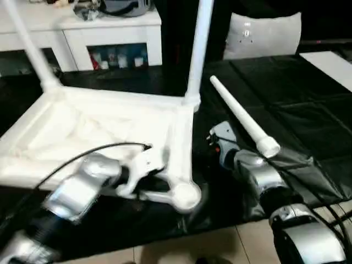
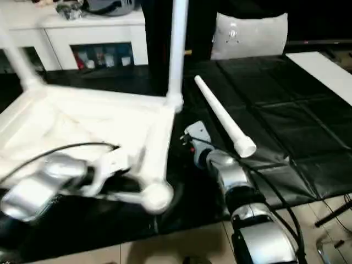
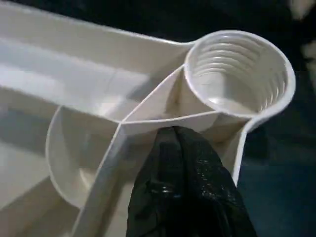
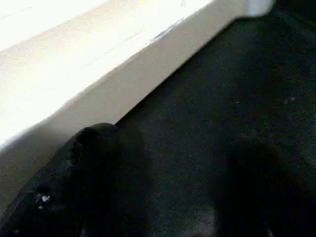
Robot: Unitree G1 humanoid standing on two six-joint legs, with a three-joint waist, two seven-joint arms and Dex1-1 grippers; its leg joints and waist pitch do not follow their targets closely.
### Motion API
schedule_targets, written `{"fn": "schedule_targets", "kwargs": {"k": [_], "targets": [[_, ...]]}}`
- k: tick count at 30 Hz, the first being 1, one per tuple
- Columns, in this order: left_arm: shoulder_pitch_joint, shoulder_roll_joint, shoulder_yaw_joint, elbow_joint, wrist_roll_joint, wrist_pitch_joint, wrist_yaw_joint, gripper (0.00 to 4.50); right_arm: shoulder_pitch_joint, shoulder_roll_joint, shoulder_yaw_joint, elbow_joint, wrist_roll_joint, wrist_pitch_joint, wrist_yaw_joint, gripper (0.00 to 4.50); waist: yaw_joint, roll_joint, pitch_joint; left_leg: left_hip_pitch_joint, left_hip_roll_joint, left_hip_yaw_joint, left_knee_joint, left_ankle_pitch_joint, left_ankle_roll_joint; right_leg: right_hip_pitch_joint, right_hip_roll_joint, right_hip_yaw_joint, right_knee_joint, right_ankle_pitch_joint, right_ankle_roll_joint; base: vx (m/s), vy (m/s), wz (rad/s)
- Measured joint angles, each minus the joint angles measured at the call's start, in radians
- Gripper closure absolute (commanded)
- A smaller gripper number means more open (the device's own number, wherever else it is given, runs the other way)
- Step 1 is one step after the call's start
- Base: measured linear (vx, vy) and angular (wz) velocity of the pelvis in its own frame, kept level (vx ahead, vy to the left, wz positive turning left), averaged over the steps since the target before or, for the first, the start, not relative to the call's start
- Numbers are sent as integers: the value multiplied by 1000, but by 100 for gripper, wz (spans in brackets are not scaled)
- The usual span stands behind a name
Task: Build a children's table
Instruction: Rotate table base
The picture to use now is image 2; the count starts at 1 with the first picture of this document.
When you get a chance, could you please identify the white plastic table leg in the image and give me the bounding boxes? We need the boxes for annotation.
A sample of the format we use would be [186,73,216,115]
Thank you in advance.
[0,10,42,92]
[164,0,191,111]
[194,75,259,160]

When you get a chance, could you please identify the white plastic table top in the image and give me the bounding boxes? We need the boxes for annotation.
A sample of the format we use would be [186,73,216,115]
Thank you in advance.
[0,78,185,216]

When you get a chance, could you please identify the black work mat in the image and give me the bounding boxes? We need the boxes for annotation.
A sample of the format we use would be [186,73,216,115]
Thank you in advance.
[0,52,352,260]

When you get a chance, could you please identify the black cabinet with gold label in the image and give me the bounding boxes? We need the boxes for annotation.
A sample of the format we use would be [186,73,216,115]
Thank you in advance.
[142,0,218,95]

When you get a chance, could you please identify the grey cushion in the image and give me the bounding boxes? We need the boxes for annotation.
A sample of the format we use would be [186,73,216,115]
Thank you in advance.
[210,12,289,61]

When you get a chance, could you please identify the white sideboard cabinet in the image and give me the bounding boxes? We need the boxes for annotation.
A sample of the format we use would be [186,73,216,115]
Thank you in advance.
[0,0,150,73]

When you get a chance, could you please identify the white flat board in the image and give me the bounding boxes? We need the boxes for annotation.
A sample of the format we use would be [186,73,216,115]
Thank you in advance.
[284,51,352,107]

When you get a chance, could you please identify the black round helmet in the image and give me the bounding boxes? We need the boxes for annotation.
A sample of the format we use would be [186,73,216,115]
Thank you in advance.
[84,0,139,17]

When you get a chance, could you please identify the black floor stand bar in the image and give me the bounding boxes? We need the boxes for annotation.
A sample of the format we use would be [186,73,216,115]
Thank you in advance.
[314,199,352,228]

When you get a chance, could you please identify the black crumpled bundle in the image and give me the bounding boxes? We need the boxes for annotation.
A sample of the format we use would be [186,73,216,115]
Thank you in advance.
[56,2,84,20]

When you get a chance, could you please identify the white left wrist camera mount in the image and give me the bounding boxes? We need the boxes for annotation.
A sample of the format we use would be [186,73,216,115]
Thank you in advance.
[87,147,133,198]

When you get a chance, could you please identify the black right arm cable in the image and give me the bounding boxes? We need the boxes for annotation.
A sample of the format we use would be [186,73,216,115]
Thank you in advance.
[192,136,308,264]

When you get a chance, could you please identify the silver chair frame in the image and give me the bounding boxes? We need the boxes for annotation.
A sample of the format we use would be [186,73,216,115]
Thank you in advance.
[315,234,345,264]

